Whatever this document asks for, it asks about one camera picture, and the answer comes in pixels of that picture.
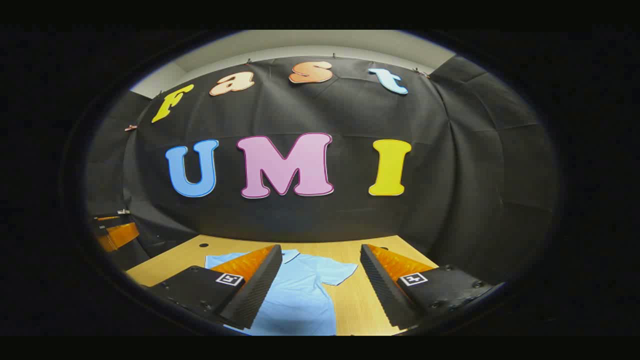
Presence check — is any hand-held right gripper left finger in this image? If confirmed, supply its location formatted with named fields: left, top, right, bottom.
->
left=147, top=244, right=284, bottom=331

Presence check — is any light blue T-shirt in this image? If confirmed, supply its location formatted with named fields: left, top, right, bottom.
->
left=205, top=248, right=359, bottom=336

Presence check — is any black backdrop cloth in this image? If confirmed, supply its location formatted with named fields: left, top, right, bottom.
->
left=85, top=54, right=560, bottom=286

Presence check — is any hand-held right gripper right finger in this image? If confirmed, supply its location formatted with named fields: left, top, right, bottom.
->
left=360, top=243, right=505, bottom=332

